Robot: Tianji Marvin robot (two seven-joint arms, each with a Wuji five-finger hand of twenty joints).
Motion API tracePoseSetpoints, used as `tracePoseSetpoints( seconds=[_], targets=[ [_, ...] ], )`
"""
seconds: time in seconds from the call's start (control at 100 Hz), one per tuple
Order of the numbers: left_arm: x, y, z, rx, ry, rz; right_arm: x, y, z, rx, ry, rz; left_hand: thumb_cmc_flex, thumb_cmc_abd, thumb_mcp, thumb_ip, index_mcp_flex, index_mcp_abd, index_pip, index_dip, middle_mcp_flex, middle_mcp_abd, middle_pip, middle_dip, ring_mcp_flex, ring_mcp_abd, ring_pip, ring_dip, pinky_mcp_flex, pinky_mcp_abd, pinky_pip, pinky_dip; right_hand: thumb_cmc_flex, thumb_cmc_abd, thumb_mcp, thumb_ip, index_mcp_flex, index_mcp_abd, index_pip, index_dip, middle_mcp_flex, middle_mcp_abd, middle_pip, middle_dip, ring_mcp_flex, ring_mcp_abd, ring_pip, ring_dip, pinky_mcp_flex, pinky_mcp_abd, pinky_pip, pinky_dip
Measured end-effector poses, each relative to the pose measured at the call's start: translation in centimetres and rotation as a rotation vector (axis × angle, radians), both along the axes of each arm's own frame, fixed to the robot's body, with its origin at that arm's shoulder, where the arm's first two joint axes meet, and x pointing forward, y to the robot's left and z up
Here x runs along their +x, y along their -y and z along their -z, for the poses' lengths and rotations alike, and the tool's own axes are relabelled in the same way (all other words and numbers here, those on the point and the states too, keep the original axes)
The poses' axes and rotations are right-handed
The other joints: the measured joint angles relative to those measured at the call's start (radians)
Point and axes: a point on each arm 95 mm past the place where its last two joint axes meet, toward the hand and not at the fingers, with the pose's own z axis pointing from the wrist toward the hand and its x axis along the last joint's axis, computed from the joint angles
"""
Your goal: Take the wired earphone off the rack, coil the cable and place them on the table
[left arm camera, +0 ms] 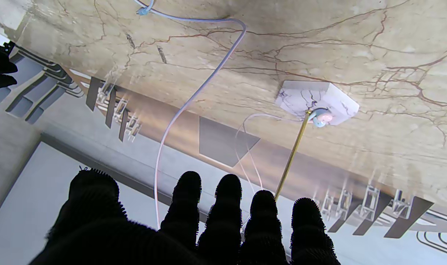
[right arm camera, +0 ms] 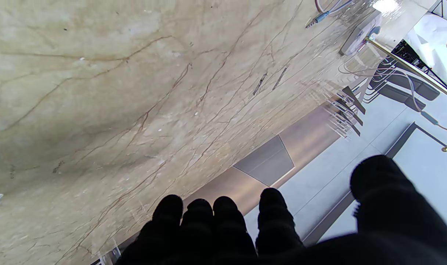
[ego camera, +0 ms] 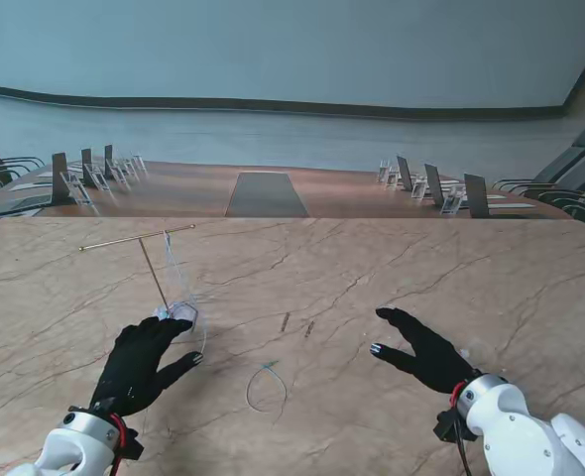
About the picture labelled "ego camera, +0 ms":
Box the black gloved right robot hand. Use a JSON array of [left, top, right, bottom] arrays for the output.
[[369, 306, 483, 397]]

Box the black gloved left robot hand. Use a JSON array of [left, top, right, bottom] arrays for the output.
[[89, 315, 205, 417]]

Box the gold T rack marble base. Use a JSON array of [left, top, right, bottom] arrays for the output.
[[78, 224, 200, 343]]

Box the brown conference table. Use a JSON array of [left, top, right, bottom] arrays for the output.
[[0, 158, 576, 222]]

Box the dark grey laptop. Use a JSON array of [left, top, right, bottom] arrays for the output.
[[0, 193, 54, 219]]

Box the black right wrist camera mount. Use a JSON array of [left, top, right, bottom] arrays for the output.
[[434, 409, 472, 442]]

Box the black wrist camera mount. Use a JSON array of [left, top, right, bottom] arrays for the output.
[[434, 409, 472, 442], [118, 425, 145, 460]]

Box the red black left arm cable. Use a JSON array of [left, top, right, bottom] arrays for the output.
[[107, 412, 128, 476]]

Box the red black arm cable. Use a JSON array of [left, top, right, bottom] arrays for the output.
[[107, 412, 128, 476], [448, 381, 472, 476]]

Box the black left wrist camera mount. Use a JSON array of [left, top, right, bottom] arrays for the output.
[[118, 425, 145, 460]]

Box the red black right arm cable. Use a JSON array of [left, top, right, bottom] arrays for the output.
[[448, 381, 472, 476]]

